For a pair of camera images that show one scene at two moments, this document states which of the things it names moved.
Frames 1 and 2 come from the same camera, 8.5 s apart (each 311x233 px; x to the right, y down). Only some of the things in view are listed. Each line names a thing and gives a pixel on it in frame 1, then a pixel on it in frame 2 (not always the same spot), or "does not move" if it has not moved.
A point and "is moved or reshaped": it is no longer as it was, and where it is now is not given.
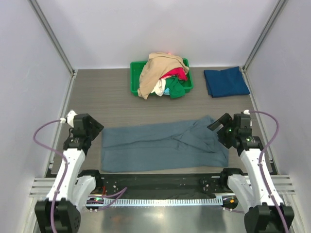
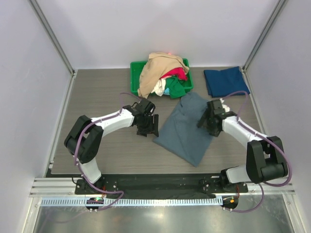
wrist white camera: (246, 112) -> (226, 108)
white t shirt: (160, 87) does not move
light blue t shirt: (166, 91) does not move
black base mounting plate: (160, 187) does not move
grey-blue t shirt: (180, 145) is moved or reshaped
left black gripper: (97, 127) -> (152, 128)
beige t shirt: (158, 64) does not move
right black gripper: (227, 121) -> (203, 122)
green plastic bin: (137, 68) does not move
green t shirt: (176, 89) does not move
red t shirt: (179, 72) does not move
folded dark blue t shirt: (226, 82) does not move
